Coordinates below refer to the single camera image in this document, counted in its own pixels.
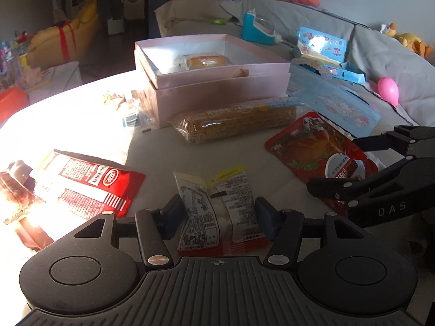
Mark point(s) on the green small toy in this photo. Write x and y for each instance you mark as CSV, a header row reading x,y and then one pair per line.
x,y
218,22

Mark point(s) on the white yellow snack packet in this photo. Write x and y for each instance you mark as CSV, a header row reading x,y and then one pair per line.
x,y
221,219

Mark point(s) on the round bread packet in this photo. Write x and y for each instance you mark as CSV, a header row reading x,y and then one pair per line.
x,y
201,60

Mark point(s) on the teal toy appliance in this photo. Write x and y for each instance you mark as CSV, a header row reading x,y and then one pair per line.
x,y
257,29

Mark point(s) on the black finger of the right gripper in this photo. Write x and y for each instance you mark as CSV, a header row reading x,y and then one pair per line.
x,y
333,190

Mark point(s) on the red white snack bag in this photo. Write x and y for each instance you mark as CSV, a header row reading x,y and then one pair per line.
x,y
85,188

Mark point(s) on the clear small snack packet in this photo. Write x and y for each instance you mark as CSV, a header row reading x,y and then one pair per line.
x,y
131,111

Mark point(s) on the blue sticker toy box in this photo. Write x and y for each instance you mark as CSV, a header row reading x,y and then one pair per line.
x,y
325,54

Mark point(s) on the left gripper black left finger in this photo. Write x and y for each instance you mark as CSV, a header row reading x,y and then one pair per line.
x,y
154,227

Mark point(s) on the orange plastic bucket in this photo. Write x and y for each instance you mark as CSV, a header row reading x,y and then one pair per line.
x,y
12,101

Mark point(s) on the yellow armchair with red ribbon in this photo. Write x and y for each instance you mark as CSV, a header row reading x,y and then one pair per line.
x,y
67,42

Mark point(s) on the pink box base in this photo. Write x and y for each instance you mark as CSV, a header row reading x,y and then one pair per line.
x,y
165,103

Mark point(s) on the long bread stick packet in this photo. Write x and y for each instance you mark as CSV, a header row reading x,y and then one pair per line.
x,y
237,119

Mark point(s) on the pink plastic egg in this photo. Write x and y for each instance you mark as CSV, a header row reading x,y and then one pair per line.
x,y
388,90

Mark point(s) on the pink box tray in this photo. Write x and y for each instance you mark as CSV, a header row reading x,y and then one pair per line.
x,y
247,59

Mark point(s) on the brown shiny snack packet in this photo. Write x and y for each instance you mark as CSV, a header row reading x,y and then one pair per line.
x,y
17,202

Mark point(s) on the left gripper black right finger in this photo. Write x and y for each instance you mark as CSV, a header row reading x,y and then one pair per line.
x,y
283,229

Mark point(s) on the orange carrot plush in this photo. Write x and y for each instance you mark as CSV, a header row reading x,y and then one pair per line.
x,y
312,3

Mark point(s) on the yellow duck plush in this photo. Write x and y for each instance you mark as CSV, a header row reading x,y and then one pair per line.
x,y
408,40

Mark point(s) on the white side table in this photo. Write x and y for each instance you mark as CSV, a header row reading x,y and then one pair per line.
x,y
59,79

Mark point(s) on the red chicken leg packet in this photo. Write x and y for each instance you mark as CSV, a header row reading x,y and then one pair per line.
x,y
312,148

